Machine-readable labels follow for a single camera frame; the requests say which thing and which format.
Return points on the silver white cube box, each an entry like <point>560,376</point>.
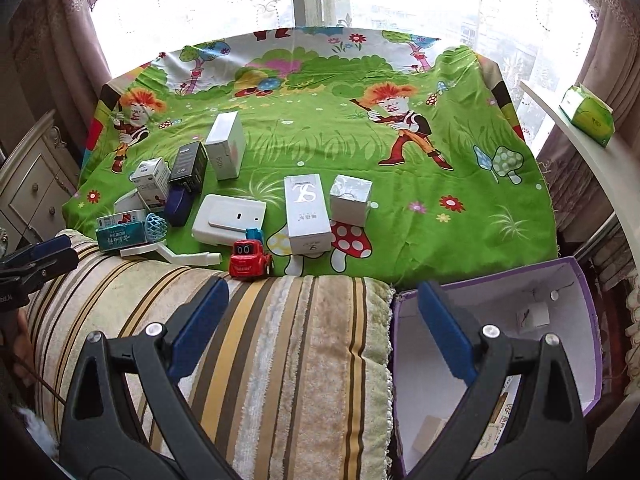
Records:
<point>350,200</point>

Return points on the white blue medicine box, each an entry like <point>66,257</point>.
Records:
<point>150,180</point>

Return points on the dark blue case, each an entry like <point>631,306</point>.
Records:
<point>177,205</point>

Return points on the striped plush cushion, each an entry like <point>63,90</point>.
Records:
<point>280,370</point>

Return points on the red toy car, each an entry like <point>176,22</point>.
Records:
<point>249,257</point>

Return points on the black box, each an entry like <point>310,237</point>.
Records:
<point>189,165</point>

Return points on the long white logo box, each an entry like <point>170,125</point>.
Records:
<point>306,215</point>

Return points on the white plastic pipe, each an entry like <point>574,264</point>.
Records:
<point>182,256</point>

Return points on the blue mesh ball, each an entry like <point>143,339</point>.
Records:
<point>155,227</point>

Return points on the white fluffy cloth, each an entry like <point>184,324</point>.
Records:
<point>35,427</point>

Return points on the white flat device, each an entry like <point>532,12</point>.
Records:
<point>227,220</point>

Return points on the green cartoon printed cloth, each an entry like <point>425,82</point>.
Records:
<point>325,125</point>

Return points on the purple storage box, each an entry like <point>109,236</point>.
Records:
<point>565,360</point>

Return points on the white curved shelf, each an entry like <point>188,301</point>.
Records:
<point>590,170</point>

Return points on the tall white box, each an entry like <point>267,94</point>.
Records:
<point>225,142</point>

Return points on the white carved nightstand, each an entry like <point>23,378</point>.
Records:
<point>35,185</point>

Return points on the green white medicine box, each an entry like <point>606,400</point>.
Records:
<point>120,235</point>

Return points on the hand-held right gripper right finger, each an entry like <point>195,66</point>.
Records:
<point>445,325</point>

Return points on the small white box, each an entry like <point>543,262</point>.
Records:
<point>127,202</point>

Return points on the printed cardboard box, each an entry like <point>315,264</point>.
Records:
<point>502,425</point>

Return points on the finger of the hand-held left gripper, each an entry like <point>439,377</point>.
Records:
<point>52,245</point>
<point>50,265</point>

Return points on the green tissue pack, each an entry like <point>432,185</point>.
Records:
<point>587,115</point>

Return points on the small beige box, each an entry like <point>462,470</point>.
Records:
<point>429,434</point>

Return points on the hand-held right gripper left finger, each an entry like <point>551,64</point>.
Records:
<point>200,320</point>

